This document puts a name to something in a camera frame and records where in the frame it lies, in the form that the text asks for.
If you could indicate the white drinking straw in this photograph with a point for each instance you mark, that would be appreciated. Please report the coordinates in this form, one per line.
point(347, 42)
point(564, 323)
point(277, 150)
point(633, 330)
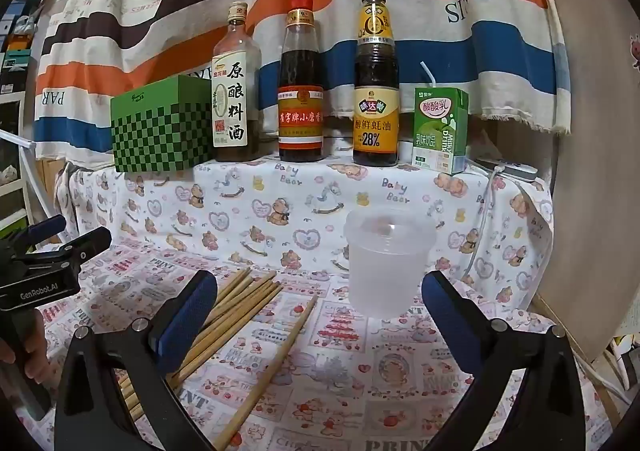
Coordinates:
point(428, 73)

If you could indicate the green checkered box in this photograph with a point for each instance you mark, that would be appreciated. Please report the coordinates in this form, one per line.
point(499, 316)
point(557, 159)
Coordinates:
point(160, 131)

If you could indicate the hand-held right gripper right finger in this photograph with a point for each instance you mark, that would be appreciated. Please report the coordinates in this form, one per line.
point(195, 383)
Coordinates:
point(445, 311)

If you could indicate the red cap sesame oil bottle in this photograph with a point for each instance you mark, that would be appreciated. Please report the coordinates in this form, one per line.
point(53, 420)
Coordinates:
point(300, 121)

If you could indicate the person's left hand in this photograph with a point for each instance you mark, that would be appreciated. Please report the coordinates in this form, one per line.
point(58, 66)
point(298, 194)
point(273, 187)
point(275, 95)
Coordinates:
point(37, 356)

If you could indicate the pile of wooden chopsticks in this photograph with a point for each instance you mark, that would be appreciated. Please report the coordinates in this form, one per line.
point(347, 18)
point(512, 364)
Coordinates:
point(240, 306)

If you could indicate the yellow label oyster sauce bottle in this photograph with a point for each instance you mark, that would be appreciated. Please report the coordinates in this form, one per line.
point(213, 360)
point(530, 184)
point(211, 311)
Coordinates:
point(376, 126)

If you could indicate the storage shelf with boxes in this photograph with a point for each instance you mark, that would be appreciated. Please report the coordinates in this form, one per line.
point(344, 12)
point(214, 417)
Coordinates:
point(20, 31)

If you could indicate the white plastic stand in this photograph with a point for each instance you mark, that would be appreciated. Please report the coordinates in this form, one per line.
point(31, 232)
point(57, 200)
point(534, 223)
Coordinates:
point(27, 145)

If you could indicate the single wooden chopstick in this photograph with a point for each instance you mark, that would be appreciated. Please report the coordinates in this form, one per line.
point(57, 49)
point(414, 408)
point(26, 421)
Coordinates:
point(280, 361)

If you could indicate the translucent plastic cup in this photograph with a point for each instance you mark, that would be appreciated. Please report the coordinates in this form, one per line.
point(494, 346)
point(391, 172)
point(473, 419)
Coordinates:
point(385, 271)

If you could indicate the white power strip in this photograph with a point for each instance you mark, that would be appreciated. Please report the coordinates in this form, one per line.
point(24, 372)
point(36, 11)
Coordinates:
point(510, 170)

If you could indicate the white bear print cloth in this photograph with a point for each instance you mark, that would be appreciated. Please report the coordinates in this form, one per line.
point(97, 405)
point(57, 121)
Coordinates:
point(300, 201)

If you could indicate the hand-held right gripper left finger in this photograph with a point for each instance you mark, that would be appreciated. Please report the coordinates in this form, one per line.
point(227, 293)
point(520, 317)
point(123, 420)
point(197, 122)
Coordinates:
point(190, 311)

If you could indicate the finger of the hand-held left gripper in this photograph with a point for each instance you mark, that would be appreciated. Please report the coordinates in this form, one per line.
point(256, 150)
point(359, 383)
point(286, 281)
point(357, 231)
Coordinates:
point(47, 231)
point(85, 243)

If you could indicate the green milk drink carton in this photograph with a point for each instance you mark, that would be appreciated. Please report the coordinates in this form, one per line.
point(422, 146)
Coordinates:
point(435, 131)

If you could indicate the clear cooking wine bottle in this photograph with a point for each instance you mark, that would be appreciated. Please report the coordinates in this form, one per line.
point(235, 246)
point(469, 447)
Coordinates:
point(235, 101)

